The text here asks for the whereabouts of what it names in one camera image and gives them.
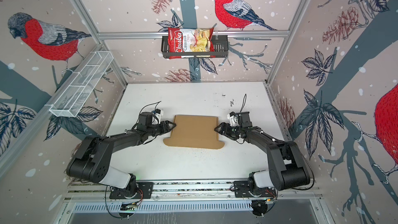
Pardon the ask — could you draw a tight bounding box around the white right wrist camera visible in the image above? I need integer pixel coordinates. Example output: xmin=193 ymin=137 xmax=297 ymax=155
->
xmin=227 ymin=112 xmax=239 ymax=127

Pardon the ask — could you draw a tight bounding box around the aluminium front rail frame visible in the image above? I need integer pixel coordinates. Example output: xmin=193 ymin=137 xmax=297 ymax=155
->
xmin=60 ymin=179 xmax=321 ymax=218

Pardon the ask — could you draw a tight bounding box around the red cassava chips bag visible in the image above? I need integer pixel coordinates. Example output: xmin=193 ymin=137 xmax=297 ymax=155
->
xmin=167 ymin=28 xmax=214 ymax=53

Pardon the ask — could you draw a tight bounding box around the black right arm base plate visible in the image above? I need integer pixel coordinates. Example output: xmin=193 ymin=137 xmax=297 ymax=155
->
xmin=230 ymin=180 xmax=277 ymax=199

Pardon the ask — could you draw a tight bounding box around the white mesh wall shelf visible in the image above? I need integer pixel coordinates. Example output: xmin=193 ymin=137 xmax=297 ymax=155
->
xmin=49 ymin=51 xmax=114 ymax=117

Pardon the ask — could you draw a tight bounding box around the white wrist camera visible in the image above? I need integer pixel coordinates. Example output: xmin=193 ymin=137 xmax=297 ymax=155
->
xmin=227 ymin=112 xmax=239 ymax=127
xmin=152 ymin=109 xmax=164 ymax=123

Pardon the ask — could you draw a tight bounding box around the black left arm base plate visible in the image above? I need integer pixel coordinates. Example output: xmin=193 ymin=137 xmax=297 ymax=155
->
xmin=109 ymin=182 xmax=154 ymax=200

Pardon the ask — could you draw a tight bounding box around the black wire wall basket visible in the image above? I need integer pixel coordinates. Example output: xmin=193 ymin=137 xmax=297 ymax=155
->
xmin=161 ymin=35 xmax=229 ymax=59

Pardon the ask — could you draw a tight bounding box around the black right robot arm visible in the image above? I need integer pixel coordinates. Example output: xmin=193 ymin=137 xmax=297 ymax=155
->
xmin=215 ymin=112 xmax=311 ymax=191

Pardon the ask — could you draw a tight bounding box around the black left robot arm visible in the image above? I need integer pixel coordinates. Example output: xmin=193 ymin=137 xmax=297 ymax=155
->
xmin=66 ymin=112 xmax=177 ymax=194

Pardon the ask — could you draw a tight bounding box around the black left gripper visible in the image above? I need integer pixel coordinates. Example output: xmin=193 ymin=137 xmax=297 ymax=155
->
xmin=147 ymin=120 xmax=177 ymax=137

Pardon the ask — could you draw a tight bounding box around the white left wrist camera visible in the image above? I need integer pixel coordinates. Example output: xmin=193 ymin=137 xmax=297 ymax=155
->
xmin=152 ymin=109 xmax=164 ymax=123

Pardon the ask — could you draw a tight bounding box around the brown cardboard paper box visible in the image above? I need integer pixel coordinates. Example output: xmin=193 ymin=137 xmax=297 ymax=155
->
xmin=163 ymin=115 xmax=225 ymax=150

